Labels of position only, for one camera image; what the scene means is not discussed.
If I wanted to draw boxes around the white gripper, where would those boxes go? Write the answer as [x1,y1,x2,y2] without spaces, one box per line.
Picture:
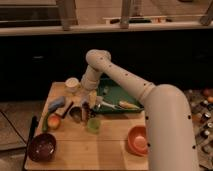
[81,90,97,122]

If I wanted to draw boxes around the black handled brush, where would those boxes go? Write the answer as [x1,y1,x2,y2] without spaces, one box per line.
[62,102,74,119]

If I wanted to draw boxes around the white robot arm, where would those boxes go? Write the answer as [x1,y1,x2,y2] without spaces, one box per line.
[81,49,199,171]

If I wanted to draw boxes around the small green cup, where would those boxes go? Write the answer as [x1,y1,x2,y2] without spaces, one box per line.
[87,118,101,134]

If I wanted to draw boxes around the metal cup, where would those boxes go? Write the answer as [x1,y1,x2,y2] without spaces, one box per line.
[69,106,82,123]

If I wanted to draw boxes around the white cup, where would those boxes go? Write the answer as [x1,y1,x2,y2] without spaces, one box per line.
[65,77,80,93]

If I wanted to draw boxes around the metal spoon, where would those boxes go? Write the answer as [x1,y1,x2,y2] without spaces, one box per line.
[96,101,116,109]

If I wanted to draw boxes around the green tray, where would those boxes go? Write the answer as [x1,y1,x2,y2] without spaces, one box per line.
[95,78,143,114]

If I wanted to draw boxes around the wooden board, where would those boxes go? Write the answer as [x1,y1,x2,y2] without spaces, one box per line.
[24,81,150,171]

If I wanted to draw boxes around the yellow corn toy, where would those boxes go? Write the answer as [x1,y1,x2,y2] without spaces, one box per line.
[119,101,140,109]

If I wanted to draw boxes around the red yellow apple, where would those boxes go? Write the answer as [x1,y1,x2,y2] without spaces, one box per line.
[47,115,61,130]

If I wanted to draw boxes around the green vegetable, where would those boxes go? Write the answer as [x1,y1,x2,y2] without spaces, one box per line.
[42,112,51,133]

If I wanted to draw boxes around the orange bowl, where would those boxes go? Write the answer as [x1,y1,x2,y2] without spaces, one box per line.
[127,125,148,156]

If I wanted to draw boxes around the dark red bowl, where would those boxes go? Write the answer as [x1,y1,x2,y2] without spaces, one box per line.
[27,133,56,162]

